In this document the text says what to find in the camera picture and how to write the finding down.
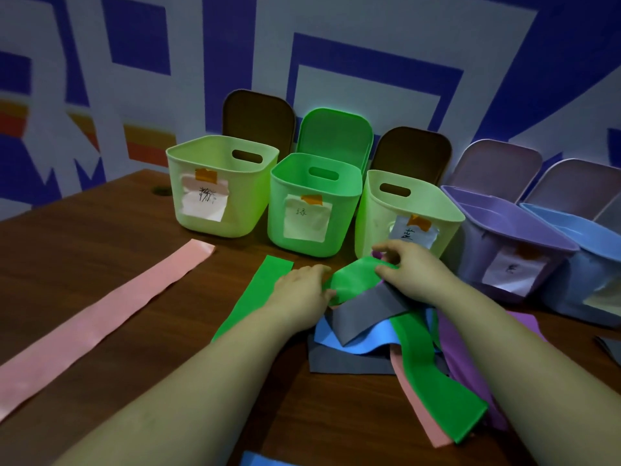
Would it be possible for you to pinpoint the person's right forearm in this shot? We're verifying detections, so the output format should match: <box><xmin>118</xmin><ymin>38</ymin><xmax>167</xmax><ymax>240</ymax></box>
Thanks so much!
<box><xmin>426</xmin><ymin>276</ymin><xmax>621</xmax><ymax>466</ymax></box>

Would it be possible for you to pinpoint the pink elastic band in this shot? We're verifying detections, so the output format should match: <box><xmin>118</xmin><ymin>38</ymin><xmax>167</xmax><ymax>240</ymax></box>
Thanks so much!
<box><xmin>389</xmin><ymin>348</ymin><xmax>455</xmax><ymax>450</ymax></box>
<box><xmin>0</xmin><ymin>239</ymin><xmax>216</xmax><ymax>424</ymax></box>

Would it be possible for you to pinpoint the pale green plastic bin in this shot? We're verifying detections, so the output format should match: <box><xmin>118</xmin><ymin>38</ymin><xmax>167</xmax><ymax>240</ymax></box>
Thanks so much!
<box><xmin>166</xmin><ymin>135</ymin><xmax>280</xmax><ymax>238</ymax></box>
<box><xmin>354</xmin><ymin>170</ymin><xmax>466</xmax><ymax>260</ymax></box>

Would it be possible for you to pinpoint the pale yellow paper label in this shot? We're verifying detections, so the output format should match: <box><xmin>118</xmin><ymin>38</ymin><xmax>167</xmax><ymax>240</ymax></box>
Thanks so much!
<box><xmin>581</xmin><ymin>281</ymin><xmax>621</xmax><ymax>319</ymax></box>

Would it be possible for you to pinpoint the person's left forearm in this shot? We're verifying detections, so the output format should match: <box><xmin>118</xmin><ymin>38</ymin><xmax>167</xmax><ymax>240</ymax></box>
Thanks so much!
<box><xmin>52</xmin><ymin>305</ymin><xmax>316</xmax><ymax>466</ymax></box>

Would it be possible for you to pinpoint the mauve bin lid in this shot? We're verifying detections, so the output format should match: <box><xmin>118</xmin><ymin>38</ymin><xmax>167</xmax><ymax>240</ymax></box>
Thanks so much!
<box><xmin>523</xmin><ymin>158</ymin><xmax>621</xmax><ymax>223</ymax></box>
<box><xmin>445</xmin><ymin>139</ymin><xmax>543</xmax><ymax>203</ymax></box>

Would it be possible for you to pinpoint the person's left hand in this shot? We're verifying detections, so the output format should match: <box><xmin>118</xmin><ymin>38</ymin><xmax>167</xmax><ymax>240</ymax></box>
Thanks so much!
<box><xmin>264</xmin><ymin>264</ymin><xmax>336</xmax><ymax>331</ymax></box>

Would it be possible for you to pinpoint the brown bin lid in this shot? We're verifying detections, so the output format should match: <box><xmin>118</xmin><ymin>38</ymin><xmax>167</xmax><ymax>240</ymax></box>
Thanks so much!
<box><xmin>222</xmin><ymin>89</ymin><xmax>297</xmax><ymax>152</ymax></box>
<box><xmin>370</xmin><ymin>126</ymin><xmax>453</xmax><ymax>186</ymax></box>

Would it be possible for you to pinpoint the bright green plastic bin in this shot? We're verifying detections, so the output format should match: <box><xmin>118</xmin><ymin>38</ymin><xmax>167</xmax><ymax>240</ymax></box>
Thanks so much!
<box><xmin>267</xmin><ymin>152</ymin><xmax>364</xmax><ymax>259</ymax></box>

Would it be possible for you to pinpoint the bright green bin lid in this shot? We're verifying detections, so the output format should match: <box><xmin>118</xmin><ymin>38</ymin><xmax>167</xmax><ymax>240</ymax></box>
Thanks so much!
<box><xmin>296</xmin><ymin>107</ymin><xmax>374</xmax><ymax>171</ymax></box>

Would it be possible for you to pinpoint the purple plastic bin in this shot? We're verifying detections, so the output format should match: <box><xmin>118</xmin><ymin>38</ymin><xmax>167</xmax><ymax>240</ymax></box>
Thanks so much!
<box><xmin>440</xmin><ymin>185</ymin><xmax>581</xmax><ymax>306</ymax></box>

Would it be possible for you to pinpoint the blue plastic bin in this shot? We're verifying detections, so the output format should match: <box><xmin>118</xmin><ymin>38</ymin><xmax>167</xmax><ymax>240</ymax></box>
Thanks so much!
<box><xmin>519</xmin><ymin>203</ymin><xmax>621</xmax><ymax>328</ymax></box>

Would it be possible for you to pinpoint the paper label with orange tape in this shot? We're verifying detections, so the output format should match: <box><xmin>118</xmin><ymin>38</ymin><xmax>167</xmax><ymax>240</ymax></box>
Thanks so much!
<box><xmin>283</xmin><ymin>193</ymin><xmax>333</xmax><ymax>244</ymax></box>
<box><xmin>482</xmin><ymin>247</ymin><xmax>550</xmax><ymax>295</ymax></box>
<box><xmin>389</xmin><ymin>215</ymin><xmax>439</xmax><ymax>250</ymax></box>
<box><xmin>181</xmin><ymin>168</ymin><xmax>229</xmax><ymax>223</ymax></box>

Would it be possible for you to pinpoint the purple elastic band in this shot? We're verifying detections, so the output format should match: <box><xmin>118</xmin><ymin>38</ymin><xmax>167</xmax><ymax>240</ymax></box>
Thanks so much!
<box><xmin>437</xmin><ymin>309</ymin><xmax>549</xmax><ymax>432</ymax></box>

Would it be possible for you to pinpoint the green elastic band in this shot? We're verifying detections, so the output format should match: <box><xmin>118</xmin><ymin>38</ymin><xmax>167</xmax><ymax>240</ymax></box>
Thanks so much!
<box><xmin>324</xmin><ymin>257</ymin><xmax>489</xmax><ymax>445</ymax></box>
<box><xmin>211</xmin><ymin>255</ymin><xmax>296</xmax><ymax>344</ymax></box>

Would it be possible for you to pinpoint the person's right hand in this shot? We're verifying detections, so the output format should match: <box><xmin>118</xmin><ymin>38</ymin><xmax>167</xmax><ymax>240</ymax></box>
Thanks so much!
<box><xmin>372</xmin><ymin>239</ymin><xmax>455</xmax><ymax>307</ymax></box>

